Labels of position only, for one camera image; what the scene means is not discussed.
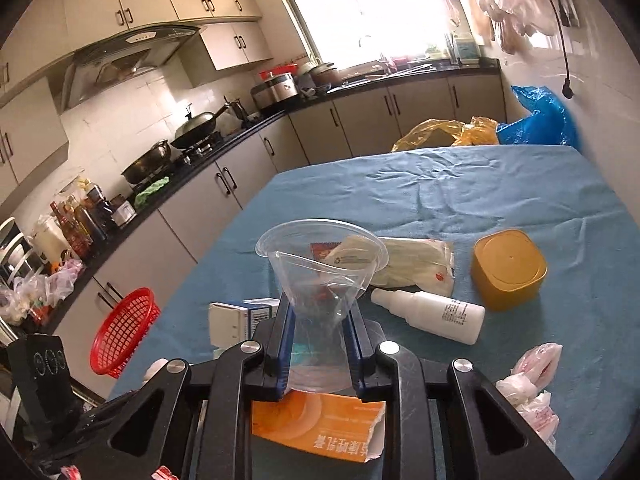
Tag red plastic basket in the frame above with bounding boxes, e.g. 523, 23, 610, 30
91, 287, 162, 380

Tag silver rice cooker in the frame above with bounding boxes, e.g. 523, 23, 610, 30
250, 72, 300, 111

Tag yellow plastic cup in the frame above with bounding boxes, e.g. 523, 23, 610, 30
471, 229, 548, 312

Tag beige lower kitchen cabinets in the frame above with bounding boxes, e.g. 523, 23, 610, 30
47, 70, 508, 411

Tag blue tablecloth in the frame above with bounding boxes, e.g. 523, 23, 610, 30
107, 145, 636, 480

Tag yellow plastic bag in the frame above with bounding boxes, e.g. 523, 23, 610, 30
391, 116, 501, 153

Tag small white jar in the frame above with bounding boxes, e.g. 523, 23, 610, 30
111, 200, 137, 226

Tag hanging plastic bags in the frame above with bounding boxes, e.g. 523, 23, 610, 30
470, 0, 566, 56

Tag red-brown snack packet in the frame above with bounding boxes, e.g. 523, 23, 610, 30
309, 241, 346, 263

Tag steel range hood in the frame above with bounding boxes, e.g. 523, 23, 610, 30
60, 25, 207, 113

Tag brown clay pot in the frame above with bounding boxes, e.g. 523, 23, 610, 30
310, 62, 343, 88

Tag kitchen window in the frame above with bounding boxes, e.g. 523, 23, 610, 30
280, 0, 466, 68

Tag clear plastic cup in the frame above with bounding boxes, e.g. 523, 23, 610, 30
255, 218, 390, 393

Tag steel cooking pot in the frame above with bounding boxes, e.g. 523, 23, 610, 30
121, 140, 172, 185

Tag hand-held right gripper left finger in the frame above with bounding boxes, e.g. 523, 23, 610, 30
30, 292, 297, 480

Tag black device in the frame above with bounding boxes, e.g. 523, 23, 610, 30
7, 334, 68, 436

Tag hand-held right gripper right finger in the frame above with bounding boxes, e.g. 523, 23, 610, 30
344, 305, 576, 480

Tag crumpled white red plastic bag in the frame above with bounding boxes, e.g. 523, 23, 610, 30
495, 342, 561, 451

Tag white spray bottle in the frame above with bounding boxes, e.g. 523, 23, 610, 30
370, 287, 486, 346

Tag row of condiment bottles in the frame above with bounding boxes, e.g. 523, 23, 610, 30
49, 182, 118, 261

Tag detergent bottle teal label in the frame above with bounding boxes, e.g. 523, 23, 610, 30
450, 32, 483, 63

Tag clear plastic bags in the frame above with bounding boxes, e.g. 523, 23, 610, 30
0, 257, 86, 326

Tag blue plastic bag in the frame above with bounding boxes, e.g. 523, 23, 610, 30
497, 85, 581, 151

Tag white jug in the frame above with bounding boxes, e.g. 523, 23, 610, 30
31, 215, 71, 266

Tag steel wok with lid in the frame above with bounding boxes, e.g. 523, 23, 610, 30
170, 102, 231, 150

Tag white plastic pouch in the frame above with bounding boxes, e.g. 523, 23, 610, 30
320, 234, 456, 296

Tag black cable with plug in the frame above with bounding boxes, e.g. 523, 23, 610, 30
542, 0, 576, 98

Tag blue white carton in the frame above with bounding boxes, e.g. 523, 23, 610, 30
208, 297, 281, 348

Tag black kitchen countertop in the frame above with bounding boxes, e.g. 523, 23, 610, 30
0, 57, 501, 341

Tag orange paper packet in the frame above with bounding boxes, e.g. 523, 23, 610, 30
251, 390, 387, 463

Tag gas stove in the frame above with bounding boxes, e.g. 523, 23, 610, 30
172, 132, 226, 166

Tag metal dish rack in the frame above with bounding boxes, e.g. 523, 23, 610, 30
0, 217, 36, 286

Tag green cloth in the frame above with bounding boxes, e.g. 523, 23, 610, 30
134, 176, 172, 208

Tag white crumpled paper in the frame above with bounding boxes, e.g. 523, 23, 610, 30
145, 357, 173, 386

